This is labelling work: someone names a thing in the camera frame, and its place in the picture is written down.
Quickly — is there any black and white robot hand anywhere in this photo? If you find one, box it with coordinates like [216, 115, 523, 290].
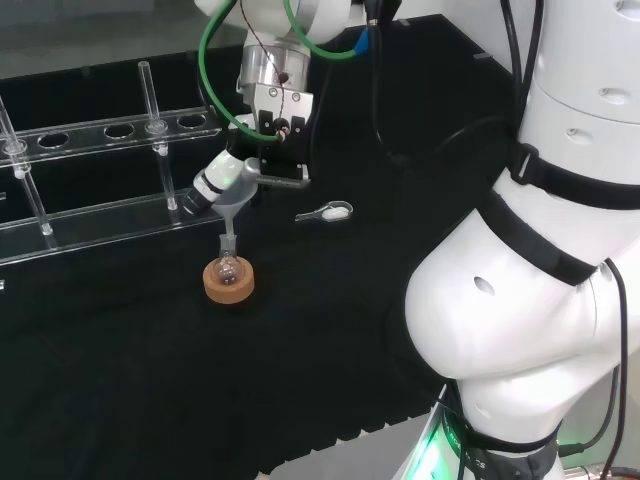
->
[181, 82, 316, 217]

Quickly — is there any clear plastic funnel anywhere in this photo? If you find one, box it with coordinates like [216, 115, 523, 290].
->
[212, 172, 259, 239]

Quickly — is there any clear weighing funnel, white powder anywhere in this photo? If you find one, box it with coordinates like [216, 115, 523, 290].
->
[294, 199, 355, 224]

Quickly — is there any clear round-bottom flask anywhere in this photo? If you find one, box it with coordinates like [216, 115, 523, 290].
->
[212, 233, 245, 287]

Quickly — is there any clear funnel stand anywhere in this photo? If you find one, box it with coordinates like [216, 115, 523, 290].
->
[0, 60, 226, 266]

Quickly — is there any black cloth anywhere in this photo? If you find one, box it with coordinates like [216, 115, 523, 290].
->
[0, 13, 526, 476]

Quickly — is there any hanging black cable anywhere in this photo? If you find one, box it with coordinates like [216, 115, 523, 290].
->
[364, 0, 411, 166]

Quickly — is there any thin twisted red wire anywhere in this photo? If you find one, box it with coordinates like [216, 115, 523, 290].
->
[239, 0, 291, 141]

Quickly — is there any cork ring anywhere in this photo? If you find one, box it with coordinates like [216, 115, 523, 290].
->
[202, 255, 256, 305]

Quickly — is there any black cable pair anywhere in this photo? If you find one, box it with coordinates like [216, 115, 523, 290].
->
[499, 0, 546, 96]

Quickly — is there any thin black cable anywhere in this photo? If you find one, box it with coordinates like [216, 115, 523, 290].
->
[557, 257, 630, 459]

